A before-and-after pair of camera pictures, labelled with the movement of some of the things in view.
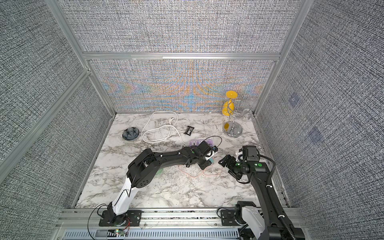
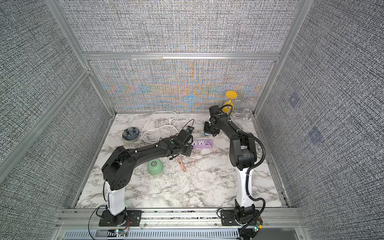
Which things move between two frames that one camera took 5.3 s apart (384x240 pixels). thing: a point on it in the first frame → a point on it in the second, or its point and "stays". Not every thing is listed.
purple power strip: (197, 142) stays
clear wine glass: (248, 114) stays
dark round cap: (130, 133) stays
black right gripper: (230, 165) → (206, 129)
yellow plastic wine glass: (228, 108) stays
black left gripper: (208, 163) → (190, 148)
